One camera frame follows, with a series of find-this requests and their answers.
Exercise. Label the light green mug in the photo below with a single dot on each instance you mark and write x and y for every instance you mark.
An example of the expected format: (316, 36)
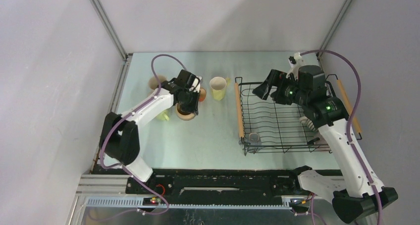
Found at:
(164, 115)

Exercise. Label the beige round speckled mug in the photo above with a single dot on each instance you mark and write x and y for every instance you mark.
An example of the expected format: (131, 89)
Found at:
(183, 115)

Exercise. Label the yellow green faceted mug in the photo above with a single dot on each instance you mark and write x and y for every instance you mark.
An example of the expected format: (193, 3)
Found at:
(218, 87)

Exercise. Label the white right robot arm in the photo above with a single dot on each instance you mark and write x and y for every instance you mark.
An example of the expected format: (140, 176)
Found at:
(362, 193)

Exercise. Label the striped grey white mug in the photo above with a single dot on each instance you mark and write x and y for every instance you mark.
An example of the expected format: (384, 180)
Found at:
(308, 123)

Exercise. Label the small red orange cup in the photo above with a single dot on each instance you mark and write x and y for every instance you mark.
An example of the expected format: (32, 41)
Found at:
(202, 94)

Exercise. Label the wooden rack handle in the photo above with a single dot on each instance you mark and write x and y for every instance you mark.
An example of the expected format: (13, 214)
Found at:
(241, 131)
(349, 107)

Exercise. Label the small grey blue cup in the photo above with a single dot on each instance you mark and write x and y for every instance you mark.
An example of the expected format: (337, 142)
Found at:
(254, 138)

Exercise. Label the black wire dish rack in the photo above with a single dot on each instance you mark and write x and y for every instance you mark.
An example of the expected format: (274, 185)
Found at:
(278, 125)

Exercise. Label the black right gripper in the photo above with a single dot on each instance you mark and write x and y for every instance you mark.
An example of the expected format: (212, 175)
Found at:
(273, 79)

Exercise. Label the floral patterned cream mug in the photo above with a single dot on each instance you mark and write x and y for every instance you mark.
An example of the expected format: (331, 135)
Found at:
(154, 82)

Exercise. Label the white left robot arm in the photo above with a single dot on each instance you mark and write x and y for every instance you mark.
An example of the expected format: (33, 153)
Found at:
(120, 135)

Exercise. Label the left wooden rack handle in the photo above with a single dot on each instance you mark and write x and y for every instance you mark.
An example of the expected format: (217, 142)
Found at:
(241, 131)

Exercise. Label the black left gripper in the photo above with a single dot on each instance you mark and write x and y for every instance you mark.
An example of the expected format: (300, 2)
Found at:
(193, 107)

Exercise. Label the right wooden rack handle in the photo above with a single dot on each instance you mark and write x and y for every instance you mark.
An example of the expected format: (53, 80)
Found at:
(349, 107)

